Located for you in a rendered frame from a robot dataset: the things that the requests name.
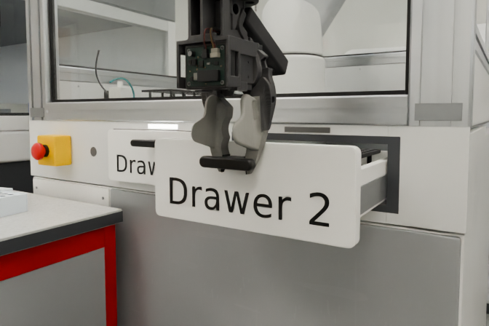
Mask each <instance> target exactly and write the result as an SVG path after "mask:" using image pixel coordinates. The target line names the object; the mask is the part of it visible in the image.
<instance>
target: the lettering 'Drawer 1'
mask: <svg viewBox="0 0 489 326"><path fill-rule="evenodd" d="M119 156H120V157H123V158H124V160H125V168H124V169H123V170H119ZM116 158H117V172H124V171H125V170H126V169H127V159H126V157H125V156H123V155H118V154H117V155H116ZM133 162H135V160H130V173H132V163H133ZM139 162H142V163H143V166H138V168H137V171H138V174H144V175H145V174H146V166H145V163H144V161H141V160H140V161H138V163H139ZM154 165H155V162H154V164H153V168H152V171H151V164H150V162H148V166H149V169H150V173H151V175H153V173H154ZM140 167H143V171H142V172H139V168H140Z"/></svg>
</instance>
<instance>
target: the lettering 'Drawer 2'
mask: <svg viewBox="0 0 489 326"><path fill-rule="evenodd" d="M173 180H176V181H179V182H181V183H182V185H183V190H184V195H183V199H182V200H181V201H179V202H177V201H173V200H172V181H173ZM197 190H201V191H202V187H197V188H195V186H192V207H195V193H196V191H197ZM207 191H213V192H215V194H216V196H208V197H206V199H205V201H204V204H205V207H206V208H207V209H208V210H214V209H215V208H216V210H219V194H218V191H217V190H216V189H214V188H206V192H207ZM224 191H225V195H226V201H227V205H228V211H229V212H233V210H234V204H235V201H236V198H237V201H238V205H239V211H240V214H244V213H245V208H246V205H247V199H248V196H249V193H246V194H245V197H244V203H243V206H242V205H241V202H240V198H239V192H238V191H235V192H234V197H233V201H232V204H230V200H229V197H228V191H227V190H224ZM313 196H320V197H322V198H323V199H324V201H325V205H324V207H323V208H322V209H321V210H320V211H319V212H318V213H317V214H316V215H315V216H314V217H313V218H312V219H311V220H310V221H309V224H311V225H316V226H326V227H329V223H323V222H317V221H315V220H316V219H317V218H318V217H319V216H320V215H321V214H322V213H324V212H325V211H326V209H327V208H328V207H329V199H328V198H327V196H326V195H325V194H323V193H319V192H315V193H311V194H310V198H311V197H313ZM186 197H187V188H186V184H185V182H184V181H183V180H181V179H180V178H171V177H170V203H171V204H182V203H184V202H185V200H186ZM261 197H264V198H266V199H267V200H268V202H269V204H259V203H257V202H258V199H259V198H261ZM209 199H216V203H215V206H214V207H210V206H209V205H208V203H207V201H208V200H209ZM284 201H291V197H285V198H284V199H282V196H279V220H282V205H283V202H284ZM257 206H259V207H269V208H272V202H271V199H270V198H269V196H267V195H265V194H259V195H257V196H256V198H255V199H254V203H253V207H254V211H255V213H256V214H257V215H258V216H259V217H262V218H271V214H269V215H263V214H260V213H259V212H258V208H257Z"/></svg>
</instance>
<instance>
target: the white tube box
mask: <svg viewBox="0 0 489 326"><path fill-rule="evenodd" d="M26 211H28V196H27V193H21V192H16V191H5V190H0V217H4V216H8V215H14V214H17V213H21V212H26Z"/></svg>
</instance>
